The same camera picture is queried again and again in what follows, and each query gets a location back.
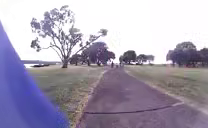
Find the distant dark shore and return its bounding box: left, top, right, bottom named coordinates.
left=21, top=59, right=61, bottom=66

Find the group of dark trees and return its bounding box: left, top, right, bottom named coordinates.
left=165, top=41, right=208, bottom=68

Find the large spreading tree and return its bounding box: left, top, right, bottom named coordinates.
left=29, top=4, right=109, bottom=69

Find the dark dense tree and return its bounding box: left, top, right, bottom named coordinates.
left=69, top=41, right=116, bottom=67

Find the group of small trees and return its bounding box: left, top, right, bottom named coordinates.
left=118, top=49, right=156, bottom=66

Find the pale path edge strip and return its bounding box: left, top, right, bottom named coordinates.
left=73, top=68, right=108, bottom=128

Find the pale water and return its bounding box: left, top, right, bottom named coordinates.
left=23, top=63, right=43, bottom=69

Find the dark asphalt path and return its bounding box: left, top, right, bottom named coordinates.
left=76, top=66, right=208, bottom=128

